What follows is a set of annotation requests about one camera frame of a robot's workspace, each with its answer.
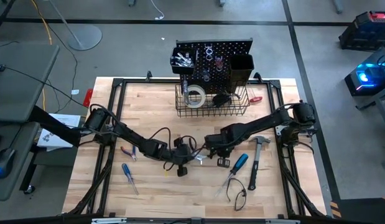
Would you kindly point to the black computer mouse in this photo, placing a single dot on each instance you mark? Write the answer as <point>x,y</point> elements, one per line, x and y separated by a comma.
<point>4,161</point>

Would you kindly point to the white masking tape roll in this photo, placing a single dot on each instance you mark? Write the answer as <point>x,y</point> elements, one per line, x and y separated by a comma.
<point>194,88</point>

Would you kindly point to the black metal pegboard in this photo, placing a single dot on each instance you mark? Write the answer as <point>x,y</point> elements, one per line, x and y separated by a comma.
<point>223,49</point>

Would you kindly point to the black computer with coloured lights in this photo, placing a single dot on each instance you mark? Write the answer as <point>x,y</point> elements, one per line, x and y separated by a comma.
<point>366,81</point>

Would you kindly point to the silver wrenches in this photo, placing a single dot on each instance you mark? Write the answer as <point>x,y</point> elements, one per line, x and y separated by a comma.
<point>183,58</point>

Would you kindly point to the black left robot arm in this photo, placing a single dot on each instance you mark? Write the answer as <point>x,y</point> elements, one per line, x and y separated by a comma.
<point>133,137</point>

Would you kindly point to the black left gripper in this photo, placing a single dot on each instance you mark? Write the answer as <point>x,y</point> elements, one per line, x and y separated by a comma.
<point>179,154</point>

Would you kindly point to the red flat object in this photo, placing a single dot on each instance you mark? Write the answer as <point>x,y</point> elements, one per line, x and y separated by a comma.
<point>88,96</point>

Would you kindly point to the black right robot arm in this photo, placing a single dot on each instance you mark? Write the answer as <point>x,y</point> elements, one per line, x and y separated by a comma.
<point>263,121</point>

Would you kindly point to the grey desk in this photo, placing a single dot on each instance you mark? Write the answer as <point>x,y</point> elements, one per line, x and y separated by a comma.
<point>18,87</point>

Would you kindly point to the tall black pegboard bin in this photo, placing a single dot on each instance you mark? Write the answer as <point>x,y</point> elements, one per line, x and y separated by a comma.
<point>240,74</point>

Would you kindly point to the wide black pegboard bin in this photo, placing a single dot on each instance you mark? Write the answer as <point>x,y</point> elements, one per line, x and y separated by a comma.
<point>179,70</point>

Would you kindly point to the silver pegboard hook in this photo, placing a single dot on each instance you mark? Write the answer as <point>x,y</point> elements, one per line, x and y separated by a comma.
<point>221,59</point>
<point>208,53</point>

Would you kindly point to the grey furniture foot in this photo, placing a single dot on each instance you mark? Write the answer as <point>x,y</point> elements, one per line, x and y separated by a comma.
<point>221,2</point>
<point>131,2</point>
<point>336,4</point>

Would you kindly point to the white floor sticker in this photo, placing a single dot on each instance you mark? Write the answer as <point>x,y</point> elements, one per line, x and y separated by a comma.
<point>75,92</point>

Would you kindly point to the white paper sheet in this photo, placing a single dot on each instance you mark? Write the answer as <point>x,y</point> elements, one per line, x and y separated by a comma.
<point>52,140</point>

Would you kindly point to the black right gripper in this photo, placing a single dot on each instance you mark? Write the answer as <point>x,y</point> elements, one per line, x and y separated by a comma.
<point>220,143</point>

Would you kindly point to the grey round stand base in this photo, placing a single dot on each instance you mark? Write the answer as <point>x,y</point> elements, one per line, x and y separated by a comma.
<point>85,37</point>

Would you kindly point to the black crate with red top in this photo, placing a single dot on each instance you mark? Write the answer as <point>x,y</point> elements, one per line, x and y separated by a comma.
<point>363,34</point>

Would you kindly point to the black desk leg with caster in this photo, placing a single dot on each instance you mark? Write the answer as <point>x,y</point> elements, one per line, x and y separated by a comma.
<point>30,168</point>

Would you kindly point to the black block with hazard stripes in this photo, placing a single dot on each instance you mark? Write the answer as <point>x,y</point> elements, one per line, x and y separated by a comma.
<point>360,211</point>

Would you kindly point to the red and blue pliers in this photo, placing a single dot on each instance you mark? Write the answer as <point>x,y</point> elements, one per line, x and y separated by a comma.
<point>127,153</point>

